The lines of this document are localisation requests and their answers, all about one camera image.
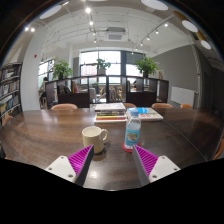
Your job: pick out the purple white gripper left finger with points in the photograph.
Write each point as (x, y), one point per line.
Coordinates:
(73, 168)

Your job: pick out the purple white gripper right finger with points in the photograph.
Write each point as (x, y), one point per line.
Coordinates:
(151, 167)

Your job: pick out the clear plastic water bottle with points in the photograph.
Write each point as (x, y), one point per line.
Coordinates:
(132, 130)

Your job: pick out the red round coaster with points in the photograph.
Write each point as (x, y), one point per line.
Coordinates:
(127, 149)

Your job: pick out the cream ceramic mug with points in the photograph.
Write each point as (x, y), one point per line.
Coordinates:
(95, 136)

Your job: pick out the blue white box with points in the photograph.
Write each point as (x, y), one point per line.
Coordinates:
(145, 114)

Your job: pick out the orange chair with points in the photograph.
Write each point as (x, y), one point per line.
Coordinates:
(129, 105)
(185, 106)
(6, 120)
(161, 105)
(66, 106)

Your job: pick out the stack of books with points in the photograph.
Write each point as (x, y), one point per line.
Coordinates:
(110, 112)

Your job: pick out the orange chair far left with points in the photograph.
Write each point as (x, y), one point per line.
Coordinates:
(66, 106)

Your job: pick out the dark low shelf divider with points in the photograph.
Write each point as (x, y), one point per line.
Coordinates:
(87, 90)

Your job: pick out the seated person in background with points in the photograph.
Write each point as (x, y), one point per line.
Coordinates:
(43, 90)

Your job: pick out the orange chair left side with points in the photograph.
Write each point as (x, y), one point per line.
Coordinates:
(6, 120)

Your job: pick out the left potted plant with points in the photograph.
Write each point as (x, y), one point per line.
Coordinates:
(61, 69)

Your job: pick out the potted plant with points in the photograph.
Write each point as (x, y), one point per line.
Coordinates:
(101, 66)
(61, 69)
(146, 66)

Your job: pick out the right potted plant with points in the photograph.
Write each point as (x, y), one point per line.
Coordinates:
(146, 66)

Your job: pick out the middle potted plant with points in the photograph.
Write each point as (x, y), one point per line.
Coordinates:
(101, 66)

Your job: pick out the tall bookshelf with books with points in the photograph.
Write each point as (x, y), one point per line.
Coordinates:
(10, 100)

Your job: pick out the ceiling air conditioner unit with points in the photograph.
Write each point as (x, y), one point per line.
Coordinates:
(115, 34)

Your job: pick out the white board on wall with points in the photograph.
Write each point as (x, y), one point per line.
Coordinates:
(182, 96)

